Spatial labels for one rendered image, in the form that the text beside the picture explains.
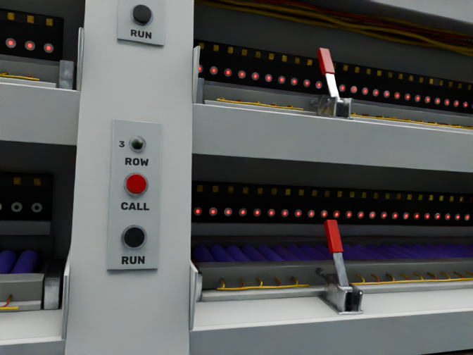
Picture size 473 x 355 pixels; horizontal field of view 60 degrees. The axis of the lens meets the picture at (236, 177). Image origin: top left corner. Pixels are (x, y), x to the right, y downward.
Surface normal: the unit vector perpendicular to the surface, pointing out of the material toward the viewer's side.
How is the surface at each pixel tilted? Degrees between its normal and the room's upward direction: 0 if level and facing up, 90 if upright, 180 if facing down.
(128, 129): 90
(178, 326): 90
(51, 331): 18
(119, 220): 90
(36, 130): 108
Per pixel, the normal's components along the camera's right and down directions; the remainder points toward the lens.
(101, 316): 0.33, -0.15
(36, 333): 0.09, -0.99
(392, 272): 0.31, 0.15
